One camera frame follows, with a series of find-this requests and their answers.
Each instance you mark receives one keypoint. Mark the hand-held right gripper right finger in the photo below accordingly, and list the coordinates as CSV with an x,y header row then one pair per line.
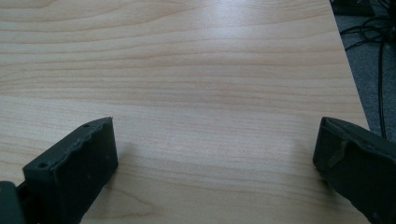
x,y
358,161

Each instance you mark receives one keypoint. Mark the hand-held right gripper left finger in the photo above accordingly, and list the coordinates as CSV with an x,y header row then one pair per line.
x,y
77,168

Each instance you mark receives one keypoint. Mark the black stand base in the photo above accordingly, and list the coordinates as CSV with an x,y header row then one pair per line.
x,y
351,7

